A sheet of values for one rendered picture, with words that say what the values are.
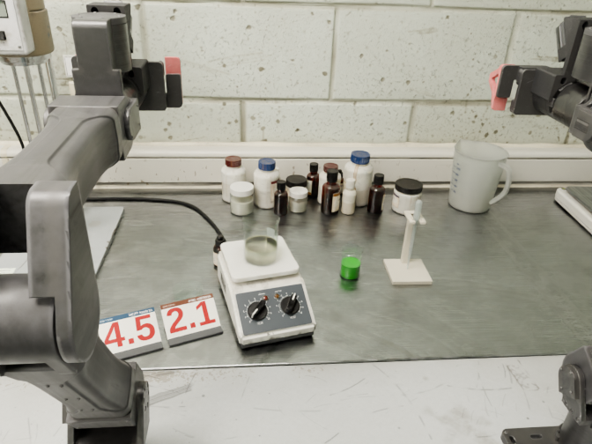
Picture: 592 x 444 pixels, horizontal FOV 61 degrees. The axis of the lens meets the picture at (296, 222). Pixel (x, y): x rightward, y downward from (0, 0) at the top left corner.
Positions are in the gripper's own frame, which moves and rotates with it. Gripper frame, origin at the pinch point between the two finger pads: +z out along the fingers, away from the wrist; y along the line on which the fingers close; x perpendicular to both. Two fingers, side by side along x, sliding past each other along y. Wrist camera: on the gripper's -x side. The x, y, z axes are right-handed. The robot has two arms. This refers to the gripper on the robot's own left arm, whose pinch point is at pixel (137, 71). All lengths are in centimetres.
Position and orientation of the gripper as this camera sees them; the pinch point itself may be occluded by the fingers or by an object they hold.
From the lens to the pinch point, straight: 82.1
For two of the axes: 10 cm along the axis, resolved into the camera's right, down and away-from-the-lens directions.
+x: -0.4, 8.8, 4.8
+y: -10.0, 0.1, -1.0
